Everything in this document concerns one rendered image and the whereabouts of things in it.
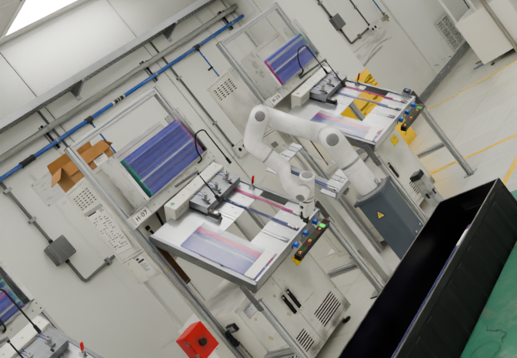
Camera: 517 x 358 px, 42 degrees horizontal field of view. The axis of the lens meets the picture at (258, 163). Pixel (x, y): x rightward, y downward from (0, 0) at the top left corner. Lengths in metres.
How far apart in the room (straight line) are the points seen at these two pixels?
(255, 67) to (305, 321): 1.84
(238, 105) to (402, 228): 1.86
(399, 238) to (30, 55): 3.45
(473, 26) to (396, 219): 4.60
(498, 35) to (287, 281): 4.60
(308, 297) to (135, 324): 1.69
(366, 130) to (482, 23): 3.50
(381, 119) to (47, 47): 2.82
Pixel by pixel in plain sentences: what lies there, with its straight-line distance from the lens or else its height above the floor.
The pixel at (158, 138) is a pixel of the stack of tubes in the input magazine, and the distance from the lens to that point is 4.08.
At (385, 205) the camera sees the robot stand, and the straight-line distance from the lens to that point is 3.58.
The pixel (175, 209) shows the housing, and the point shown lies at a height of 1.25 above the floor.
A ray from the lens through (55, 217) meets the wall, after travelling 5.33.
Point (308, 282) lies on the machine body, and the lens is 4.20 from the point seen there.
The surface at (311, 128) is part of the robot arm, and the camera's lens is 3.57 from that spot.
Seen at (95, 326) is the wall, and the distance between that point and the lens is 5.25.
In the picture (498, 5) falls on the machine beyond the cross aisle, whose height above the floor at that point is 0.55.
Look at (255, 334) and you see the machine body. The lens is 3.89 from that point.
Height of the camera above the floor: 1.57
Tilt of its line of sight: 6 degrees down
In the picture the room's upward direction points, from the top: 39 degrees counter-clockwise
